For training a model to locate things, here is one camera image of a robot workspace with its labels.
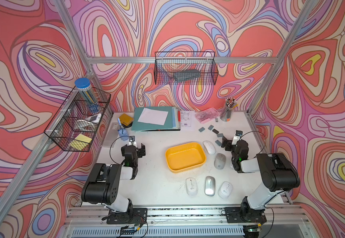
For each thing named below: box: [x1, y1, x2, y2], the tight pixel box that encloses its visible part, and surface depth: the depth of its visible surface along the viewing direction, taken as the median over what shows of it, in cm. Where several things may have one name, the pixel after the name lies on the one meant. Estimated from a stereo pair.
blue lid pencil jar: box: [74, 77, 101, 114], surface depth 76 cm
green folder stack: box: [131, 106, 181, 132], surface depth 114 cm
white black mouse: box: [202, 140, 217, 155], surface depth 98 cm
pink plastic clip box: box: [194, 107, 220, 124], surface depth 121 cm
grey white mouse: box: [213, 152, 227, 170], surface depth 92 cm
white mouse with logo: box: [217, 180, 234, 200], surface depth 82 cm
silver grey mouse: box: [204, 175, 217, 197], surface depth 84 cm
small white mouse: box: [185, 177, 198, 196], surface depth 82 cm
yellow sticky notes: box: [69, 133, 93, 151], surface depth 68 cm
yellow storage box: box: [165, 141, 207, 174], surface depth 95 cm
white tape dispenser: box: [75, 113, 103, 132], surface depth 73 cm
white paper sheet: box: [137, 107, 169, 126], surface depth 117 cm
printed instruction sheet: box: [180, 110, 195, 131], surface depth 117 cm
